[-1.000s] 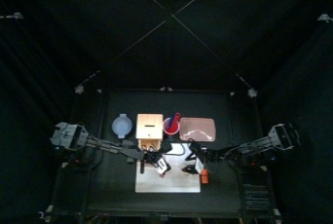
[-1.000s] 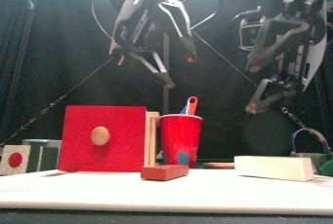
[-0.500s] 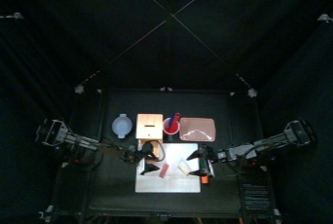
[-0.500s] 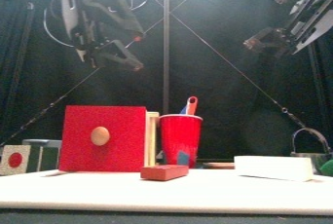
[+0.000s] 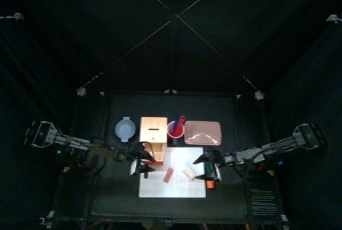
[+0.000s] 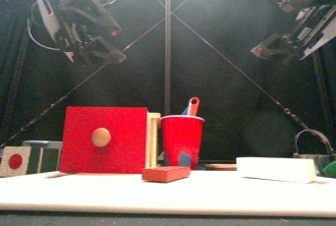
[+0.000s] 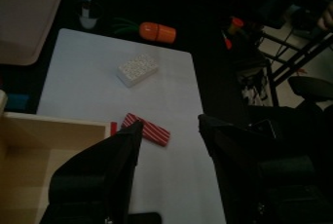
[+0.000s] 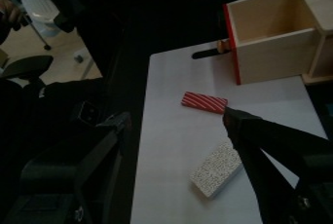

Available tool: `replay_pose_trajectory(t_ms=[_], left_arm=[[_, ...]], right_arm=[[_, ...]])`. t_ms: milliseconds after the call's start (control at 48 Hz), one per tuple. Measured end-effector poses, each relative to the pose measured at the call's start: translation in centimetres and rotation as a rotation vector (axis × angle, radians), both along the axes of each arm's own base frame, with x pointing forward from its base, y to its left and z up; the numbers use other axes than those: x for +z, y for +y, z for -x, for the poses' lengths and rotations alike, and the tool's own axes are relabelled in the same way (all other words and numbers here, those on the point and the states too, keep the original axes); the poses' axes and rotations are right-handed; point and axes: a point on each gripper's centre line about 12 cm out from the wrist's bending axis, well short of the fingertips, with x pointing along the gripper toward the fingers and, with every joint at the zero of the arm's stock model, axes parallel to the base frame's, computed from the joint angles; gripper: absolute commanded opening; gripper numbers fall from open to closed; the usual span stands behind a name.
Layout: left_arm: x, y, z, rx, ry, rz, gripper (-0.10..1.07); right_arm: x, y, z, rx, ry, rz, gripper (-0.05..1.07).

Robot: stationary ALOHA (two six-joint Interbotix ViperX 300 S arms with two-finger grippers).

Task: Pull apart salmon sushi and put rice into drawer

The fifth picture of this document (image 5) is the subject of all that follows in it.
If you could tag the white toy rice block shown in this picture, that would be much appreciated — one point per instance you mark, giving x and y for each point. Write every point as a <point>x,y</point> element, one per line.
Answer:
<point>190,173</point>

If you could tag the white cutting board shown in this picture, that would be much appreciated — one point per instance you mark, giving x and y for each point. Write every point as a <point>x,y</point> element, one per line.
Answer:
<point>174,189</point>

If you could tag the red plastic cup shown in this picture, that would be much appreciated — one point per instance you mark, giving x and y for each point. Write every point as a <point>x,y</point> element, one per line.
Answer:
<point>170,130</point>

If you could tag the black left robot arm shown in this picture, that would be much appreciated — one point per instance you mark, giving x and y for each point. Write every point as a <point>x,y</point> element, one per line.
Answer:
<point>67,140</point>

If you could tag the red toy utensil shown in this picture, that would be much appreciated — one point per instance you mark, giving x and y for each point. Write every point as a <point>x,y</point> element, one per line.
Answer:
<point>179,124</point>

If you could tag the small blue piece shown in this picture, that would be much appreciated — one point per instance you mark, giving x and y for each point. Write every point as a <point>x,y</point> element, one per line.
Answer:
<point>175,141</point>

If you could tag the metal frame bracket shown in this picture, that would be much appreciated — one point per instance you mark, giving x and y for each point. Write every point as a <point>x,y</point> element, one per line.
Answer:
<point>333,18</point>
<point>81,91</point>
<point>258,95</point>
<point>170,91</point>
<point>15,16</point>

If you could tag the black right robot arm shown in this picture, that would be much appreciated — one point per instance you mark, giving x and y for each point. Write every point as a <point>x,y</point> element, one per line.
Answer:
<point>275,145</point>

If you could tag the wooden box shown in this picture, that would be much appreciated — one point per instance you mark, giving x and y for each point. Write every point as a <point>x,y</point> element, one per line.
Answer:
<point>154,129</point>

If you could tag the orange toy carrot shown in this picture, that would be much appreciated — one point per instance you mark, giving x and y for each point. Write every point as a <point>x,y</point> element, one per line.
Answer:
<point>210,184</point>

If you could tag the flat black strip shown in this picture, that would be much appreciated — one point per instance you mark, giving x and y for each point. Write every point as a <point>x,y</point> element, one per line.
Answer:
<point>146,175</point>

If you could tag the pale blue bowl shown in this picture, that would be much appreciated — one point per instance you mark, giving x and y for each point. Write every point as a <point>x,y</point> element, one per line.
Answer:
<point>124,130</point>

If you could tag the black panel with white text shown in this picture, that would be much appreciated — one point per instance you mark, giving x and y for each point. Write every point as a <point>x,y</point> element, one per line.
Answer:
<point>262,204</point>

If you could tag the red-fronted wooden drawer with knob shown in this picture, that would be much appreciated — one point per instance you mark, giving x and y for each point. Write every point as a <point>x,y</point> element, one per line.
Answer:
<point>155,152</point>

